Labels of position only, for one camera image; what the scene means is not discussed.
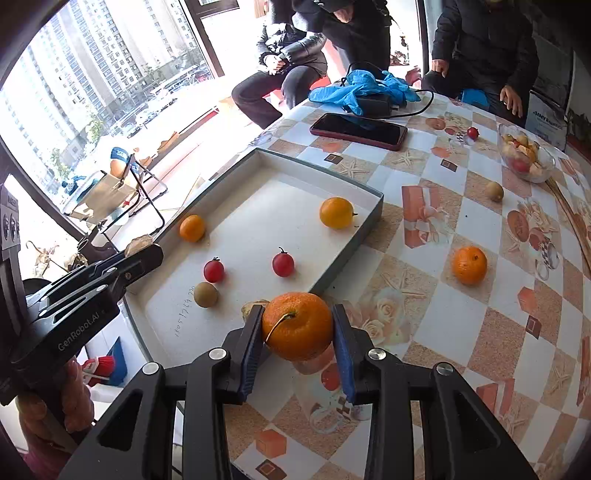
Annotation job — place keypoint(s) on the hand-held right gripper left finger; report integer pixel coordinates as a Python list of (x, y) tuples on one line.
[(251, 350)]

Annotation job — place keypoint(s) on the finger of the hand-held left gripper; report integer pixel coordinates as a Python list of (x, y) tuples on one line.
[(138, 270), (101, 251)]

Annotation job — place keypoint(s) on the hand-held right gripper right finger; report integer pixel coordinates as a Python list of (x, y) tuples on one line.
[(344, 350)]

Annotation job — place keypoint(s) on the dried husk physalis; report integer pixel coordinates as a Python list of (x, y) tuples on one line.
[(251, 306), (138, 243)]

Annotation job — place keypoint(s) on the mandarin with curved stem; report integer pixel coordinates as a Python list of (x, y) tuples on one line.
[(298, 323)]

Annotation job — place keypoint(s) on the small orange mandarin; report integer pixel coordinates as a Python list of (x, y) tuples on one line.
[(191, 228)]

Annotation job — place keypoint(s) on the red cherry tomato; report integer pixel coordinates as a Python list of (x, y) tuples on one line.
[(214, 270), (283, 263), (472, 133)]

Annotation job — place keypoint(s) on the white shallow tray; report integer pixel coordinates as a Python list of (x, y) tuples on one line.
[(258, 212)]

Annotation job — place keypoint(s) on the yellow-orange mandarin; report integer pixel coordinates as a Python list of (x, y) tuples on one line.
[(337, 212)]

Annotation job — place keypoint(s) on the large orange mandarin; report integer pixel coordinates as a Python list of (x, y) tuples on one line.
[(469, 264)]

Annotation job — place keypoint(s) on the person's left forearm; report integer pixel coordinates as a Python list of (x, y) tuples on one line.
[(41, 461)]

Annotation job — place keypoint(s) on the person's left hand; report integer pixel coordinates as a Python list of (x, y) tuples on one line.
[(76, 397)]

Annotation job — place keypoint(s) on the brown paper bag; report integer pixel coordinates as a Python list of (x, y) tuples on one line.
[(108, 196)]

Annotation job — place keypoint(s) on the black folding chair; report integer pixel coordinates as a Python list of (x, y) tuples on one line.
[(152, 203)]

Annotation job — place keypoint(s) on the plush toy with blue hat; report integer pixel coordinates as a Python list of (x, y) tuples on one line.
[(121, 159)]

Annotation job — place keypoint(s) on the window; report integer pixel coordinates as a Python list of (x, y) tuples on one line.
[(92, 69)]

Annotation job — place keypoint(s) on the phone with red case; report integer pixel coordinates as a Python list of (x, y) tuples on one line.
[(358, 130)]

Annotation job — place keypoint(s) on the black power bank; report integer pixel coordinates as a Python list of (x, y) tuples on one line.
[(374, 106)]

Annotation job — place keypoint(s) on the blue plastic gloves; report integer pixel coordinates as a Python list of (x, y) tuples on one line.
[(332, 92)]

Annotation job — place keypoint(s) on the glass bowl of fruit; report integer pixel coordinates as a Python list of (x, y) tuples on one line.
[(526, 159)]

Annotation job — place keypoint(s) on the long wooden stick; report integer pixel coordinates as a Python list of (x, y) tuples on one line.
[(570, 207)]

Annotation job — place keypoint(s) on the white printed bag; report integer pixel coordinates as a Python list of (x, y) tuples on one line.
[(549, 120)]

